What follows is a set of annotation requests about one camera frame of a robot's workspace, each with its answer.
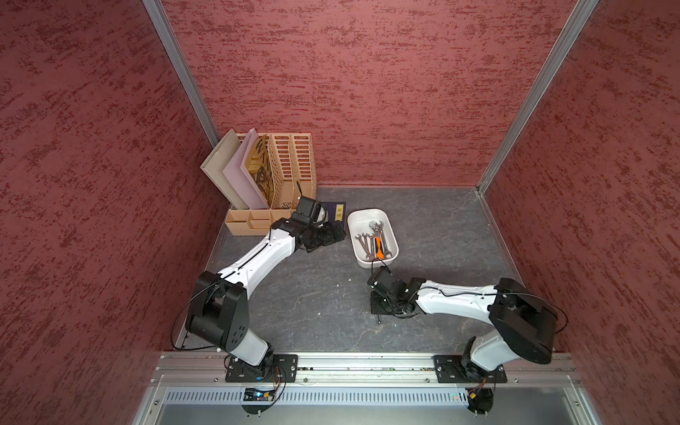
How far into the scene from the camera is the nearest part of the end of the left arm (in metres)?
0.62

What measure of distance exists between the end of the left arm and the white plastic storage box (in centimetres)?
19

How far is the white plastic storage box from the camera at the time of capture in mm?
986
